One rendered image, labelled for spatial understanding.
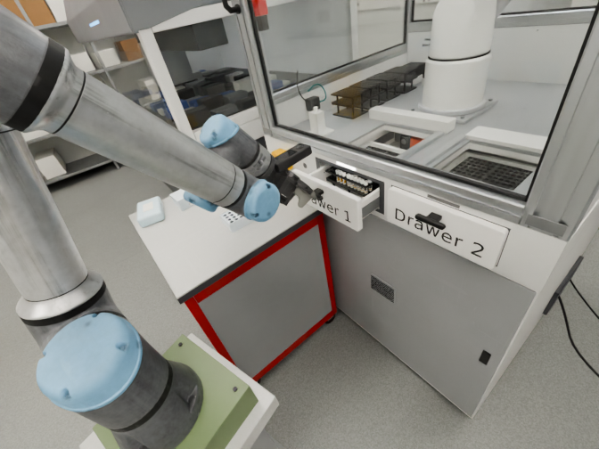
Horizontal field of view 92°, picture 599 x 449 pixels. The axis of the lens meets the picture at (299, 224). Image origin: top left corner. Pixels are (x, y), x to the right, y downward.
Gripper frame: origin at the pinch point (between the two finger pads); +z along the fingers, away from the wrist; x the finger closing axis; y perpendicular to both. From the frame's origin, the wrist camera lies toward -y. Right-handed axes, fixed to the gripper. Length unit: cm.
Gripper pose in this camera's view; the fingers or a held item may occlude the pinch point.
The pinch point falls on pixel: (310, 192)
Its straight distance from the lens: 85.8
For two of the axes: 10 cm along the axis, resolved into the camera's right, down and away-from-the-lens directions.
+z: 5.7, 3.5, 7.4
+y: -5.3, 8.5, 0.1
